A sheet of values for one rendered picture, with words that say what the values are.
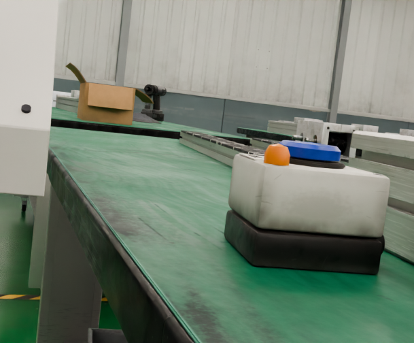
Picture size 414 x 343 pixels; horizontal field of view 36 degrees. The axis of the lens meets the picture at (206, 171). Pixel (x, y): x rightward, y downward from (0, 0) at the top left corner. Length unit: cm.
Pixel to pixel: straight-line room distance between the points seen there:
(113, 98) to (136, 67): 906
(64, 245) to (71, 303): 16
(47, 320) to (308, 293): 150
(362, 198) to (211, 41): 1162
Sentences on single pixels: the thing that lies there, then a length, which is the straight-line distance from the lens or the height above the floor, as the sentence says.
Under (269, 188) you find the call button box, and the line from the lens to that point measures 37.
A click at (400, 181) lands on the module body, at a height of 83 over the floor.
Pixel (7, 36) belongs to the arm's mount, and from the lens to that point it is 64.
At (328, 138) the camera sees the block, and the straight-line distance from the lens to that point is 155.
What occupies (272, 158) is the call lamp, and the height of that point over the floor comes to 84.
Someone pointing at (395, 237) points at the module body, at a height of 79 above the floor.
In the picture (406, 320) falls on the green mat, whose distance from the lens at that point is 32.
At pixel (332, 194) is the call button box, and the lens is 38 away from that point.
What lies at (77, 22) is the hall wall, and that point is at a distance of 1152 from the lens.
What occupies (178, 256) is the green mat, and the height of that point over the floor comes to 78.
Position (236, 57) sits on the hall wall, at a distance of 1213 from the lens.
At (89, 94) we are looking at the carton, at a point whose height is 88.
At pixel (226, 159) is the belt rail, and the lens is 113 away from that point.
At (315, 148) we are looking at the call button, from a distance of 40.
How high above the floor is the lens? 86
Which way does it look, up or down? 5 degrees down
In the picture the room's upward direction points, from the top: 7 degrees clockwise
